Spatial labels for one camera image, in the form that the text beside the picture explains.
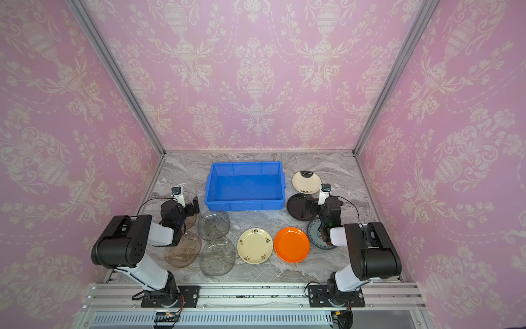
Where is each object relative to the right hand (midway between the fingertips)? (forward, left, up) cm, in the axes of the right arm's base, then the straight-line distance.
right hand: (319, 193), depth 93 cm
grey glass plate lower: (-23, +46, -7) cm, 52 cm away
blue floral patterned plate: (-15, +4, -8) cm, 17 cm away
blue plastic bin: (+12, +35, -8) cm, 38 cm away
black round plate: (-5, +8, -3) cm, 10 cm away
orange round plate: (-20, +15, -7) cm, 26 cm away
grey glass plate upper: (-10, +49, -7) cm, 50 cm away
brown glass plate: (-20, +59, -7) cm, 62 cm away
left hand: (+2, +61, -2) cm, 61 cm away
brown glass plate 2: (-8, +59, -5) cm, 60 cm away
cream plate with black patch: (+12, +3, -7) cm, 15 cm away
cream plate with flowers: (-20, +30, -7) cm, 37 cm away
